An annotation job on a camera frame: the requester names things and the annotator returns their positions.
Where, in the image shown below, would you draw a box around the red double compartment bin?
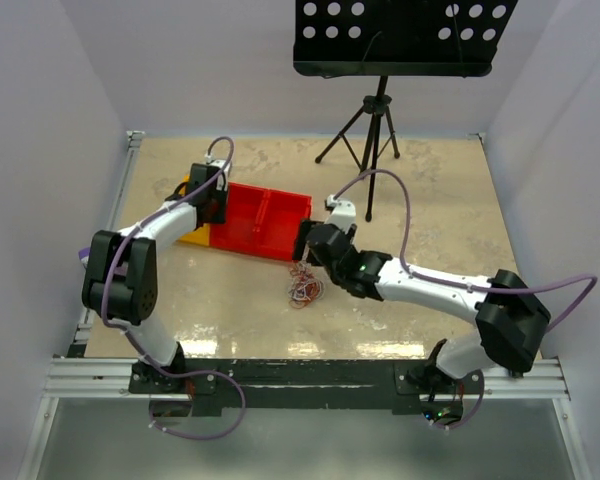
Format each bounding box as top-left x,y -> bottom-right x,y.
209,183 -> 312,262

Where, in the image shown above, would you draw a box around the black music stand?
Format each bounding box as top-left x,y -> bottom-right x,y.
292,0 -> 521,224

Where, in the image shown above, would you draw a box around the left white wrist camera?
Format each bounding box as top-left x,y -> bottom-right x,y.
204,157 -> 232,191

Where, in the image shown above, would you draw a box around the yellow plastic bin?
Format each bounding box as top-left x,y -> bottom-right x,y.
177,175 -> 211,247

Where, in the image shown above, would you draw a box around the aluminium rail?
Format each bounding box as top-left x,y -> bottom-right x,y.
44,358 -> 570,400
69,130 -> 146,357

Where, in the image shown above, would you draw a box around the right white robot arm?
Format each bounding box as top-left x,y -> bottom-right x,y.
293,220 -> 551,393

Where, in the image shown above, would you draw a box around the aluminium left rail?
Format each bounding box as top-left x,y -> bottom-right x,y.
69,130 -> 146,357

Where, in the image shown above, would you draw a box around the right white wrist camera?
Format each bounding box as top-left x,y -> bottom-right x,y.
324,195 -> 356,234

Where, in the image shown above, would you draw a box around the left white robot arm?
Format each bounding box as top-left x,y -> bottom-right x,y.
81,160 -> 231,393

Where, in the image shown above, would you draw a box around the purple holder block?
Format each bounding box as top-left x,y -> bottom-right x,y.
78,247 -> 90,267

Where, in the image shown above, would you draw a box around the coloured wire bundle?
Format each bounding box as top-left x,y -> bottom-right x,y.
285,261 -> 327,310

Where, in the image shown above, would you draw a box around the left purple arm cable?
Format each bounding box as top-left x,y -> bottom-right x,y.
99,136 -> 247,441

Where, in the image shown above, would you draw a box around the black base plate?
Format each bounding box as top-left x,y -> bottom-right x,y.
128,358 -> 484,418

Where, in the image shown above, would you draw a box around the aluminium front rail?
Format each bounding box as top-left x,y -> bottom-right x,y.
44,358 -> 570,400

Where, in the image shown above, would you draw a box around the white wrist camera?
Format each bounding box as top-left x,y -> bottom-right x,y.
204,157 -> 232,191
324,195 -> 356,234

